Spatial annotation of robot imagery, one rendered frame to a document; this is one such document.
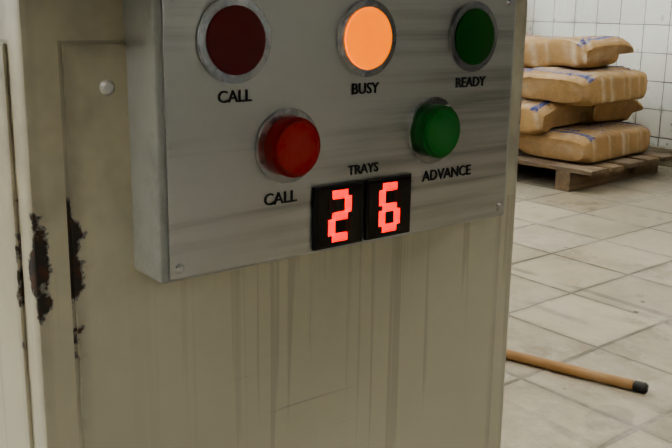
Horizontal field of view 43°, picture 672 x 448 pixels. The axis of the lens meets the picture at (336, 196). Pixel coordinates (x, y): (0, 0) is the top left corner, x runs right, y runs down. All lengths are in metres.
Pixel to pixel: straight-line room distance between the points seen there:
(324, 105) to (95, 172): 0.12
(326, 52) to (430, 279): 0.19
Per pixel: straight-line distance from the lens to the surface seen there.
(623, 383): 2.06
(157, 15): 0.39
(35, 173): 0.41
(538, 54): 4.43
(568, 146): 4.19
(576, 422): 1.89
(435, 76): 0.49
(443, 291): 0.57
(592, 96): 4.16
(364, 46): 0.45
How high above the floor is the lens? 0.83
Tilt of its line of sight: 13 degrees down
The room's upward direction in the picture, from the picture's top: 1 degrees clockwise
